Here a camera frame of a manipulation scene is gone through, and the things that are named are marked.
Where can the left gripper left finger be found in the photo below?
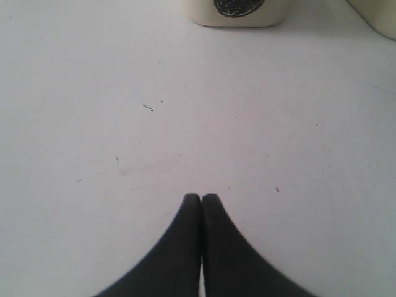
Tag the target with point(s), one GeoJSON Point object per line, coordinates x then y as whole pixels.
{"type": "Point", "coordinates": [172, 266]}

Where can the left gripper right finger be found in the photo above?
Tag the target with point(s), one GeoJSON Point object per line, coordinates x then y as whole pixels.
{"type": "Point", "coordinates": [231, 266]}

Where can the cream bin with circle mark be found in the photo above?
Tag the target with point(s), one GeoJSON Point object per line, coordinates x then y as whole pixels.
{"type": "Point", "coordinates": [236, 13]}

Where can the cream bin with triangle mark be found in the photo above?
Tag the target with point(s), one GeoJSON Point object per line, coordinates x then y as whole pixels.
{"type": "Point", "coordinates": [379, 14]}

